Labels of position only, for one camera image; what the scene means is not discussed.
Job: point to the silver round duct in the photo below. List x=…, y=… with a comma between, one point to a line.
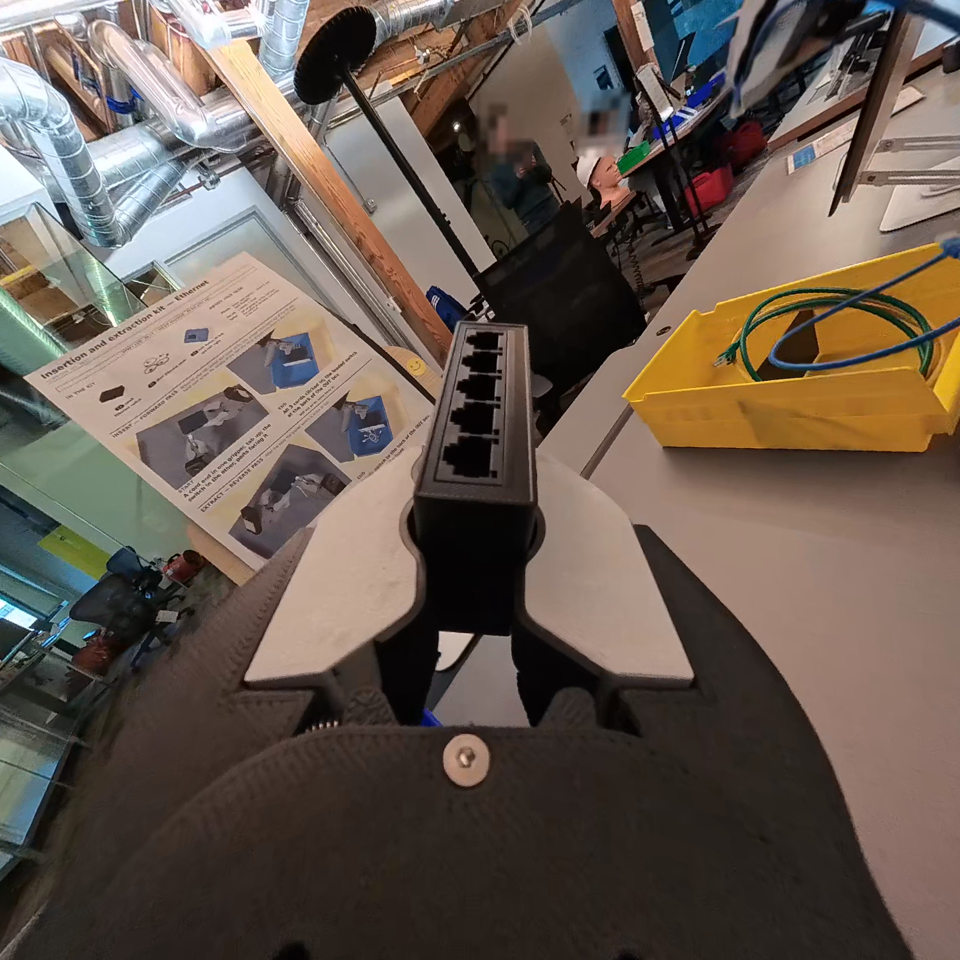
x=60, y=135

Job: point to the black rolling chair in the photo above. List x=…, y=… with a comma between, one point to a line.
x=120, y=600

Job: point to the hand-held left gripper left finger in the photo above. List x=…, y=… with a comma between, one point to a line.
x=352, y=592

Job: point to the printed instruction poster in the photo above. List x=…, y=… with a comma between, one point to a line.
x=225, y=360

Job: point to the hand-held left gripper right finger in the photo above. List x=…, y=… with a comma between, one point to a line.
x=600, y=600

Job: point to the black network switch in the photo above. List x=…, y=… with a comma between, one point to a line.
x=476, y=525

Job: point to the black floor lamp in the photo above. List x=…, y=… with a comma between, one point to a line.
x=330, y=52

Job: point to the mannequin head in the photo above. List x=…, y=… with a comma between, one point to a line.
x=607, y=180

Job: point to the red bag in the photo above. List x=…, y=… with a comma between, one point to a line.
x=709, y=187

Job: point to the wooden post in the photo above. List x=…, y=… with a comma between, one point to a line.
x=322, y=195

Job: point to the yellow plastic bin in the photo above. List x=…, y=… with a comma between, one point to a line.
x=787, y=420

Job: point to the blue bag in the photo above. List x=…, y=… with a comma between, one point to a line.
x=442, y=307

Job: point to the silver flexible ceiling duct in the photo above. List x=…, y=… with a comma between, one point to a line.
x=405, y=19

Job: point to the grey desk monitor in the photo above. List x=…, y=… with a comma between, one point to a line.
x=877, y=112

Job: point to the small green bin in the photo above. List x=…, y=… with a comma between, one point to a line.
x=634, y=157

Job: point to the silver elbow duct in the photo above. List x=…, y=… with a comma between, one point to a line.
x=165, y=90

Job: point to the white rounded plate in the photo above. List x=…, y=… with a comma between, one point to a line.
x=922, y=202

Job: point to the black mesh office chair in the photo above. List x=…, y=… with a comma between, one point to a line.
x=555, y=292

